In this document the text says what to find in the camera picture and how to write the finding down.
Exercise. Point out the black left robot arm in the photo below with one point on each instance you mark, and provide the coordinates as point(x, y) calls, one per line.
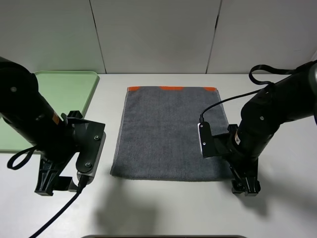
point(20, 106)

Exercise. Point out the grey towel with orange pattern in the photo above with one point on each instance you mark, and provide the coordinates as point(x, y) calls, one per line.
point(158, 137)

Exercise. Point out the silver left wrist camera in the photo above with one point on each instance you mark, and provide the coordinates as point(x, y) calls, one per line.
point(89, 157)

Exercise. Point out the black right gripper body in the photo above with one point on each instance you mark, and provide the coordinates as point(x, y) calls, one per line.
point(241, 165)

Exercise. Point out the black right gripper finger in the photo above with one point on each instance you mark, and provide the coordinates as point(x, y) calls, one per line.
point(249, 186)

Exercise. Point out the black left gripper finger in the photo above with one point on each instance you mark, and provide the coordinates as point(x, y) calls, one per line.
point(49, 178)

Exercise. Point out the light green plastic tray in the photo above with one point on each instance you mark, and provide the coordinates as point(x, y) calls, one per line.
point(65, 91)

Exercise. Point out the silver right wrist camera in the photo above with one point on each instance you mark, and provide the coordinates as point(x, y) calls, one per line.
point(206, 140)

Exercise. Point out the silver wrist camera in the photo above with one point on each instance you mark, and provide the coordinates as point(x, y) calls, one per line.
point(89, 157)
point(206, 140)

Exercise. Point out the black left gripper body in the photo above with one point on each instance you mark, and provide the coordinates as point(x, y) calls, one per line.
point(62, 138)

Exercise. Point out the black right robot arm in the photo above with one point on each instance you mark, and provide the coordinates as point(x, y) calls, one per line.
point(288, 95)

